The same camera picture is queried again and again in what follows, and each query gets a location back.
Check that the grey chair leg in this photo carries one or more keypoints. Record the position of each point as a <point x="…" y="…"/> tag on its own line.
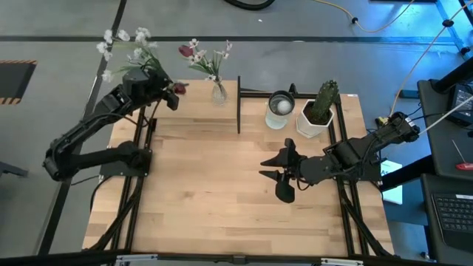
<point x="11" y="169"/>

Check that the black hazard-striped floor mat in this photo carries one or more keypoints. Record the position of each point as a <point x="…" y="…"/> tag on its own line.
<point x="15" y="79"/>

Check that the pink tulip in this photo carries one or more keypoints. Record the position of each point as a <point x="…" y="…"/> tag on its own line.
<point x="185" y="50"/>

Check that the black aluminium rail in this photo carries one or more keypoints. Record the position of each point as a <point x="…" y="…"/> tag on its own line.
<point x="255" y="94"/>

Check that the blue box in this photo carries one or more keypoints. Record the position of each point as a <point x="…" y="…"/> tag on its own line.
<point x="408" y="94"/>

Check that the black edge rail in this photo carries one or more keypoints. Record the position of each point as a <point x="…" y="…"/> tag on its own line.
<point x="236" y="259"/>

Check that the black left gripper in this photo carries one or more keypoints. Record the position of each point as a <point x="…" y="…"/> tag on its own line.
<point x="142" y="86"/>

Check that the white paper box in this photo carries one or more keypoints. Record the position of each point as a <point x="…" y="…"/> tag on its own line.
<point x="393" y="192"/>

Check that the white ball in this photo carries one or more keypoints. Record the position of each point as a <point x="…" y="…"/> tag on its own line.
<point x="284" y="107"/>

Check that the white flower bunch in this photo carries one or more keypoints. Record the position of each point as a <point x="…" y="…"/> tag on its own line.
<point x="199" y="56"/>
<point x="142" y="55"/>

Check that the black laptop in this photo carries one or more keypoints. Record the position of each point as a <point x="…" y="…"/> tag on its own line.
<point x="454" y="214"/>

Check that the black tablet device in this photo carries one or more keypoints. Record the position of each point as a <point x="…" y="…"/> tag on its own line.
<point x="463" y="99"/>

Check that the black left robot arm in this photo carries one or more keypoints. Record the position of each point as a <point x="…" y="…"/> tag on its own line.
<point x="92" y="159"/>

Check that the dark red tulip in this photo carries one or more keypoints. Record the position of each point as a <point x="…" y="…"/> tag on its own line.
<point x="180" y="88"/>

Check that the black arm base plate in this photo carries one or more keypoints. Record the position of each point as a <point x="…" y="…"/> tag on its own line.
<point x="364" y="176"/>
<point x="111" y="171"/>

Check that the white tumbler cup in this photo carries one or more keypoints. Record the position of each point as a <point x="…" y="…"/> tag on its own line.
<point x="273" y="122"/>

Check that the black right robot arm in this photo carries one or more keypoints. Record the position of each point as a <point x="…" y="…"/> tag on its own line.
<point x="351" y="155"/>

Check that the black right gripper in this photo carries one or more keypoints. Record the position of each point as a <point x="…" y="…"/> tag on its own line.
<point x="297" y="168"/>

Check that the black desk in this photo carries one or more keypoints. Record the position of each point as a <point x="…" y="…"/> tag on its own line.
<point x="443" y="155"/>

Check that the black aluminium frame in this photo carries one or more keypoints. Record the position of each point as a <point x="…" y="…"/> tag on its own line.
<point x="345" y="221"/>
<point x="129" y="221"/>

